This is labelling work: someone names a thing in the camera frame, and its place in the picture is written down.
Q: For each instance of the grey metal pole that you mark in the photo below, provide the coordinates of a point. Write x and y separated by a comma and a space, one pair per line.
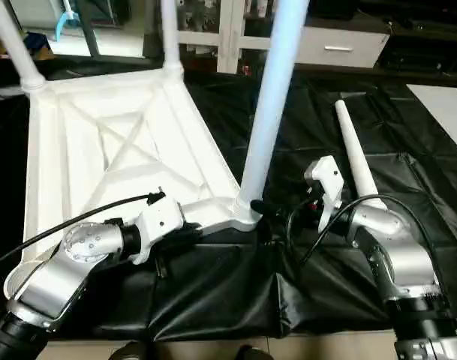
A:
88, 30

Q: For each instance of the dark robot right foot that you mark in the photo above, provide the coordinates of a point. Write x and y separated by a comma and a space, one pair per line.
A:
254, 353

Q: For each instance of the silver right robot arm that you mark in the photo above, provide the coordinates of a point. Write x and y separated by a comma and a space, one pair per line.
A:
401, 262

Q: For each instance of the black work mat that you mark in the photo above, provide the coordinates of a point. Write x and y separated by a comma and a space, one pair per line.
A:
228, 300

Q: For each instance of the white plastic table leg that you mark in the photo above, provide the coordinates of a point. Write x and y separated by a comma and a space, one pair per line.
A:
14, 45
356, 157
170, 34
273, 97

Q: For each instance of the white glass-door cabinet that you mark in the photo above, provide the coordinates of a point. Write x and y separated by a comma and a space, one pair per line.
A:
236, 30

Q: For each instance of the dark robot foot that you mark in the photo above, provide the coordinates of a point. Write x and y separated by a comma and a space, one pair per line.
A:
129, 352
254, 353

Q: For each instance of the white plastic table top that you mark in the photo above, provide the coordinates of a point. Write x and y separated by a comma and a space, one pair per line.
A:
100, 150

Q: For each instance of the white sheet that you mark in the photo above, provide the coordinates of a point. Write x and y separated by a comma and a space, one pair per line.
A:
446, 112

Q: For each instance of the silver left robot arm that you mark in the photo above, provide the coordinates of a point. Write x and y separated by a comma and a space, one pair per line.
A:
63, 270

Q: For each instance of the dark robot left foot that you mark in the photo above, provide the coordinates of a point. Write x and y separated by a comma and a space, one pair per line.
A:
129, 352

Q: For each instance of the white low drawer unit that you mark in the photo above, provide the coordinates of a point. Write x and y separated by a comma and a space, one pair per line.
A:
341, 46

